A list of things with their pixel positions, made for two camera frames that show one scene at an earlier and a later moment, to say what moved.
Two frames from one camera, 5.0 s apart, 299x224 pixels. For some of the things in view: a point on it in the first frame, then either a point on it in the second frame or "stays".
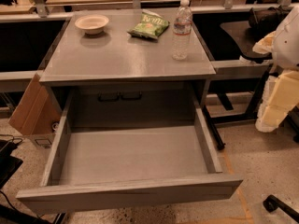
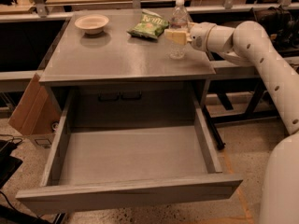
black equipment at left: (8, 164) stays
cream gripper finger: (281, 94) → (181, 37)
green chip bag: (151, 26) stays
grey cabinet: (130, 67) stays
